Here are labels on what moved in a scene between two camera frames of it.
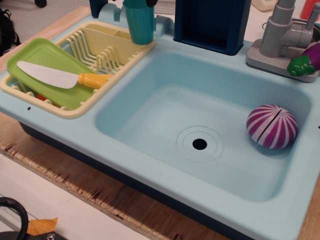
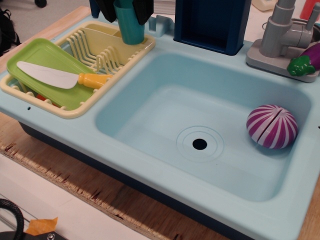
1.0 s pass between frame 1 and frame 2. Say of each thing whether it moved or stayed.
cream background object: stayed
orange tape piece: stayed
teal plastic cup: moved
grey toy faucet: stayed
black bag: stayed
